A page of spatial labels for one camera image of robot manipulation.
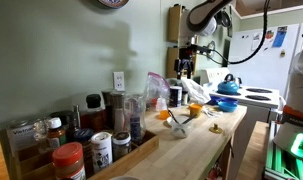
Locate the gold metal lid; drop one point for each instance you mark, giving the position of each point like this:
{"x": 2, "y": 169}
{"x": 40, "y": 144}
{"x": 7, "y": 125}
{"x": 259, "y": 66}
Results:
{"x": 215, "y": 129}

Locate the empty clear glass jar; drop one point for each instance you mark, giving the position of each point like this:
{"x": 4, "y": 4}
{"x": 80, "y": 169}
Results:
{"x": 40, "y": 131}

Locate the green lit robot stand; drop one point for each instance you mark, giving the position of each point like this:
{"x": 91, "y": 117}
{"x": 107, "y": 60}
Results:
{"x": 284, "y": 160}

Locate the white fridge paper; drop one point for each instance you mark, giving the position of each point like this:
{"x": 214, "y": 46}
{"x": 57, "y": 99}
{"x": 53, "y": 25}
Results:
{"x": 256, "y": 40}

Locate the wooden spice tray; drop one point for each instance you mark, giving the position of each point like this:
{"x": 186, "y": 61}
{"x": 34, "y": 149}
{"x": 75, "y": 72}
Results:
{"x": 137, "y": 151}

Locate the clear zip bag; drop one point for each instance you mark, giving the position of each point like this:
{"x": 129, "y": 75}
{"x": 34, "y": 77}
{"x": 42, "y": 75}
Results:
{"x": 156, "y": 86}

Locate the dark blue white canister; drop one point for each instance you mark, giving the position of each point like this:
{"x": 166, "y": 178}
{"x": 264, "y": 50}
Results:
{"x": 175, "y": 96}

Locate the white crumpled cloth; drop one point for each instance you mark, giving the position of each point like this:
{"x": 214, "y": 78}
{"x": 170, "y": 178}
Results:
{"x": 196, "y": 90}

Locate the round wall plate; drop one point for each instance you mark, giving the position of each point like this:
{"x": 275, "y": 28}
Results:
{"x": 113, "y": 2}

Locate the white cap spice bottle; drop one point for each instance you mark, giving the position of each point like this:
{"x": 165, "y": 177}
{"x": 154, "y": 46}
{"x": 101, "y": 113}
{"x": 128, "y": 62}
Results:
{"x": 56, "y": 135}

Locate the dark blue bowl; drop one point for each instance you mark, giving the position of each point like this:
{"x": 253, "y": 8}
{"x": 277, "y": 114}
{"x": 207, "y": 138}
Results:
{"x": 213, "y": 99}

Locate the black stove burner coil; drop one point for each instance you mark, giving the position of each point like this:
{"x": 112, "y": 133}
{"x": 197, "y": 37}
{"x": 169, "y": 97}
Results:
{"x": 257, "y": 97}
{"x": 259, "y": 90}

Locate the brown bottle black cap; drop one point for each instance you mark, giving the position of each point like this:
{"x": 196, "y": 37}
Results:
{"x": 93, "y": 115}

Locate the glass jar dark contents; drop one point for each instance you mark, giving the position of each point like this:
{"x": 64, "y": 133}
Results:
{"x": 121, "y": 146}

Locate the black spoon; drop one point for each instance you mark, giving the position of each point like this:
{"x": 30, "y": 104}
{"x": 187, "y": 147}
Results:
{"x": 173, "y": 117}

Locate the steel pepper grinder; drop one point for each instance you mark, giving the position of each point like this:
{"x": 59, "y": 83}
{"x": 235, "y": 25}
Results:
{"x": 118, "y": 111}

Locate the white spice shaker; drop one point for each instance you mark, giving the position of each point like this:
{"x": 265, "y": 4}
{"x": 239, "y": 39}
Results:
{"x": 102, "y": 153}

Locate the white electric stove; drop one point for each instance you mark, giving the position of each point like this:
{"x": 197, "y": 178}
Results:
{"x": 254, "y": 113}

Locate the white wall outlet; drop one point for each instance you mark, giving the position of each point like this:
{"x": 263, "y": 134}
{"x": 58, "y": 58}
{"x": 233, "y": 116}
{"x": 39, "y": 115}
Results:
{"x": 119, "y": 81}

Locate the dark blue plate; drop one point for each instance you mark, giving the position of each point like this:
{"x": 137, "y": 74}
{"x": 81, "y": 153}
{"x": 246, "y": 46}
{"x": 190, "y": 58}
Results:
{"x": 229, "y": 99}

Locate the wooden overhead cabinet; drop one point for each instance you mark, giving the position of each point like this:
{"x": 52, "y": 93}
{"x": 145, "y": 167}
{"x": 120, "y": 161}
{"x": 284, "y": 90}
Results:
{"x": 271, "y": 7}

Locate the grey spoon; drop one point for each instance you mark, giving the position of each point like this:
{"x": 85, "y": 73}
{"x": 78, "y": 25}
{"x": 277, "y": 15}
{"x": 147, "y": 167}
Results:
{"x": 189, "y": 119}

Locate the white refrigerator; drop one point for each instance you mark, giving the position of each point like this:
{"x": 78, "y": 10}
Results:
{"x": 257, "y": 68}

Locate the clear bottle blue label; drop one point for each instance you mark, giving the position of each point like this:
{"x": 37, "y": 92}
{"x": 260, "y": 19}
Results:
{"x": 135, "y": 120}

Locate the red lid peanut butter jar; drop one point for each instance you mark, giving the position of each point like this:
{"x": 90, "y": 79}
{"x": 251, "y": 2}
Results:
{"x": 69, "y": 163}

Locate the blue lid jar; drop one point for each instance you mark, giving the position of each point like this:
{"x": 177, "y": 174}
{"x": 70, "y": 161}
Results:
{"x": 83, "y": 135}

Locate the small orange bowl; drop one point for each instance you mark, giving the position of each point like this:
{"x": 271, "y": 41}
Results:
{"x": 164, "y": 115}

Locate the light blue bowl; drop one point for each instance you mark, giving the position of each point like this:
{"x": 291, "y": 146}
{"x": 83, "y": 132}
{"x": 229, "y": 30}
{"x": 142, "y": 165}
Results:
{"x": 227, "y": 107}

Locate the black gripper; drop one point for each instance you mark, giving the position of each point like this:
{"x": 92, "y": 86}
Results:
{"x": 186, "y": 55}

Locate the blue fridge flyer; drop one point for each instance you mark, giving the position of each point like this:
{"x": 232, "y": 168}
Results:
{"x": 279, "y": 36}

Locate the small metal shaker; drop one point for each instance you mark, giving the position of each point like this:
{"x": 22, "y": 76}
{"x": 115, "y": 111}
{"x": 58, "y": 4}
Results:
{"x": 77, "y": 115}

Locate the hanging black pan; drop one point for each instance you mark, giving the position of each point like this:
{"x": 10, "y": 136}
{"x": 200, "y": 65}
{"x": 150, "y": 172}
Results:
{"x": 224, "y": 19}

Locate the small clear plastic bottle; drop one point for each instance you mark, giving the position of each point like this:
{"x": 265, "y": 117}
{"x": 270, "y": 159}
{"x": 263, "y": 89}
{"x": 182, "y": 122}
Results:
{"x": 161, "y": 104}

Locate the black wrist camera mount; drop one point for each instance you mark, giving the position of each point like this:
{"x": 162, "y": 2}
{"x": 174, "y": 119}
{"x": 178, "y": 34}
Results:
{"x": 201, "y": 49}

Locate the blue kettle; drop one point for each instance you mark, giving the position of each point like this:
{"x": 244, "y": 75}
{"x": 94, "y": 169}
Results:
{"x": 228, "y": 87}

